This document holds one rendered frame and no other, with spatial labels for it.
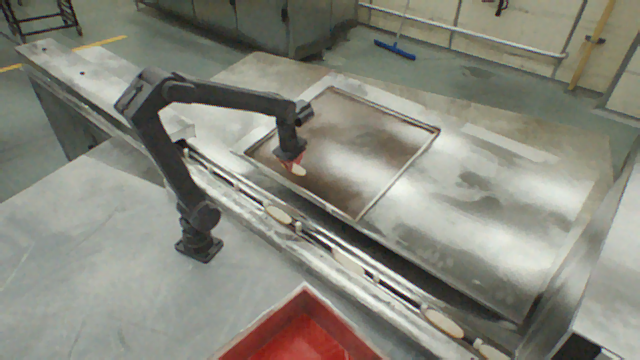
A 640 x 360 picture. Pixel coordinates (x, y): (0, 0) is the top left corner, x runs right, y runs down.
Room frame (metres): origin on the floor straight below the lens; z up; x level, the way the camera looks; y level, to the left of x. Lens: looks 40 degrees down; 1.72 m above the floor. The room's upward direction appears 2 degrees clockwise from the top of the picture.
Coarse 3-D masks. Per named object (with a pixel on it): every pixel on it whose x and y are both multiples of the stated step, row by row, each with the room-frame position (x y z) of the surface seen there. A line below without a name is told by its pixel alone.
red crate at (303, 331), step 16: (304, 320) 0.53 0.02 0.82; (288, 336) 0.49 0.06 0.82; (304, 336) 0.49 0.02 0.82; (320, 336) 0.49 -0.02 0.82; (256, 352) 0.44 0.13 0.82; (272, 352) 0.45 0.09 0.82; (288, 352) 0.45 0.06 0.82; (304, 352) 0.45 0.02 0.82; (320, 352) 0.45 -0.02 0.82; (336, 352) 0.45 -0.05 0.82
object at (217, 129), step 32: (256, 64) 2.05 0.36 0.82; (288, 64) 2.06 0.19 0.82; (288, 96) 1.70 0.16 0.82; (416, 96) 1.74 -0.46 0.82; (224, 128) 1.40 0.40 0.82; (512, 128) 1.48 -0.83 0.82; (544, 128) 1.49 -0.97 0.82; (576, 128) 1.50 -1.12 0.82; (128, 160) 1.16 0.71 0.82; (224, 160) 1.18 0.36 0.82; (576, 160) 1.26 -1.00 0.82; (608, 160) 1.27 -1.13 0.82; (288, 192) 1.01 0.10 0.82; (320, 224) 0.87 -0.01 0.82; (576, 224) 0.91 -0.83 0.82; (384, 256) 0.75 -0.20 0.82; (448, 288) 0.64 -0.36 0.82; (544, 288) 0.65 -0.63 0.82
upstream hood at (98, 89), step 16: (16, 48) 1.91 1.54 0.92; (32, 48) 1.92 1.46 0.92; (48, 48) 1.93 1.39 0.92; (64, 48) 1.93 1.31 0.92; (32, 64) 1.81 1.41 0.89; (48, 64) 1.74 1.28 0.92; (64, 64) 1.75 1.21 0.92; (80, 64) 1.75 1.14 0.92; (64, 80) 1.58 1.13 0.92; (80, 80) 1.59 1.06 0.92; (96, 80) 1.59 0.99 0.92; (112, 80) 1.60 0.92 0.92; (80, 96) 1.48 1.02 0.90; (96, 96) 1.45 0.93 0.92; (112, 96) 1.46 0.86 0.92; (96, 112) 1.41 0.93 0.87; (112, 112) 1.33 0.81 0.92; (160, 112) 1.34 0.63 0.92; (128, 128) 1.24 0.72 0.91; (176, 128) 1.23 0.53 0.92; (192, 128) 1.27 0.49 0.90
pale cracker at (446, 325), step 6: (426, 312) 0.55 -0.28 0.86; (432, 312) 0.54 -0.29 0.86; (438, 312) 0.54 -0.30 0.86; (432, 318) 0.53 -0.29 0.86; (438, 318) 0.53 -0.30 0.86; (444, 318) 0.53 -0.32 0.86; (438, 324) 0.51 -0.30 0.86; (444, 324) 0.51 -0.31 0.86; (450, 324) 0.51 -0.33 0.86; (456, 324) 0.51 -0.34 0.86; (444, 330) 0.50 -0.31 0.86; (450, 330) 0.50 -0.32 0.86; (456, 330) 0.50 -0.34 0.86; (456, 336) 0.49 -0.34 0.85
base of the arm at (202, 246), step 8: (184, 232) 0.74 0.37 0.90; (200, 232) 0.74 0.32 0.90; (208, 232) 0.76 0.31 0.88; (184, 240) 0.74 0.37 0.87; (192, 240) 0.72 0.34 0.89; (200, 240) 0.73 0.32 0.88; (208, 240) 0.74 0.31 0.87; (216, 240) 0.77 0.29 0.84; (176, 248) 0.74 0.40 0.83; (184, 248) 0.73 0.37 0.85; (192, 248) 0.71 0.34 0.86; (200, 248) 0.72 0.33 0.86; (208, 248) 0.74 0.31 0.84; (216, 248) 0.74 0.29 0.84; (192, 256) 0.71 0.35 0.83; (200, 256) 0.71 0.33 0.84; (208, 256) 0.71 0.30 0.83
